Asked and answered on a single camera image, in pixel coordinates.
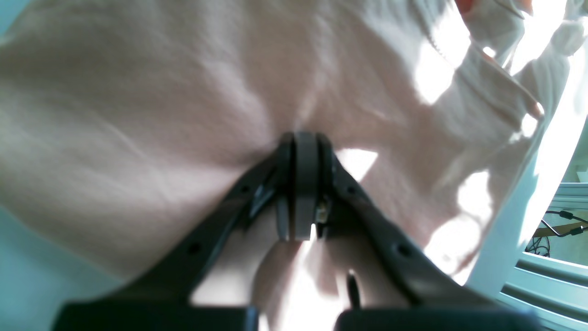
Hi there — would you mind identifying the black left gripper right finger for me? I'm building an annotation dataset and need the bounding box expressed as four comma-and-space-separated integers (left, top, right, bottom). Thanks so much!
303, 132, 541, 331

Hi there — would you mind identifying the aluminium frame rail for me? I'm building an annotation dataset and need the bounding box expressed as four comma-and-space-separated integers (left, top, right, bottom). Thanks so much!
464, 182, 588, 331

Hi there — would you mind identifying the salmon pink T-shirt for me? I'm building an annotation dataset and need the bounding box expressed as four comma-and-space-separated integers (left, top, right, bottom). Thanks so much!
1, 0, 587, 331

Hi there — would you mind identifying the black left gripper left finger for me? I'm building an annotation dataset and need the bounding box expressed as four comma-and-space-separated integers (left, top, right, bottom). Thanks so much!
53, 133, 301, 331

